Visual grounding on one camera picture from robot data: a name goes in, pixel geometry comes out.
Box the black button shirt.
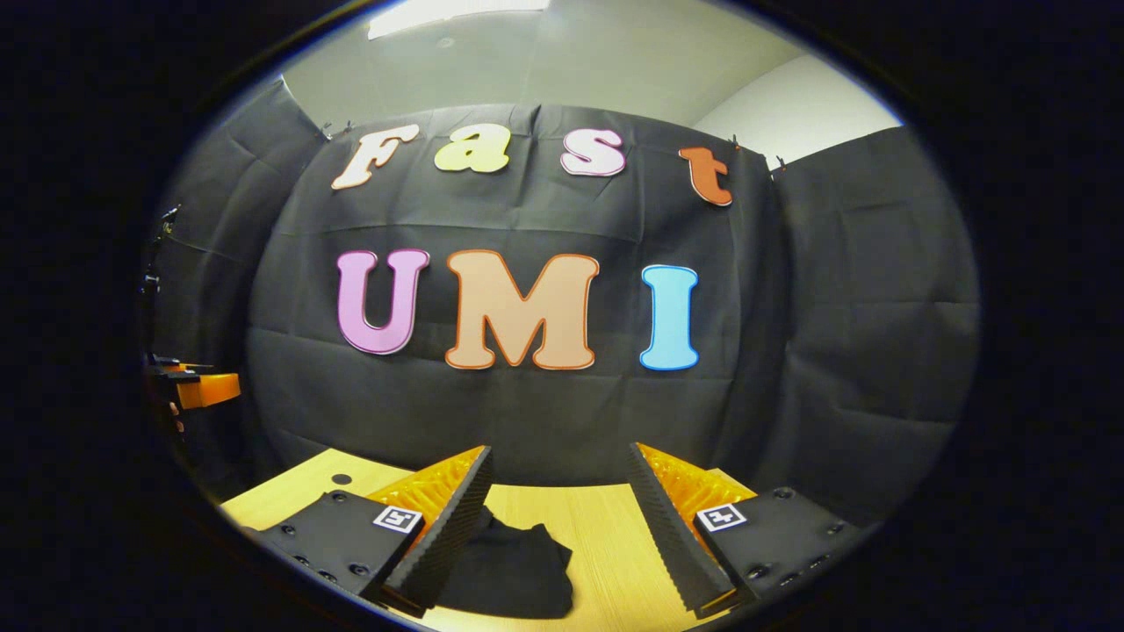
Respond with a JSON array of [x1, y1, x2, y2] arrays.
[[435, 506, 574, 620]]

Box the ceiling light panel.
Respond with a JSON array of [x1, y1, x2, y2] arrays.
[[367, 0, 552, 40]]

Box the black backdrop cloth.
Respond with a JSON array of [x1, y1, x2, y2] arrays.
[[145, 75, 980, 528]]

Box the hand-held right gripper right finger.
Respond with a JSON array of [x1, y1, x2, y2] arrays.
[[628, 443, 879, 620]]

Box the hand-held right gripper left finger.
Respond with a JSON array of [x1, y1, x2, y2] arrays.
[[241, 446, 494, 617]]

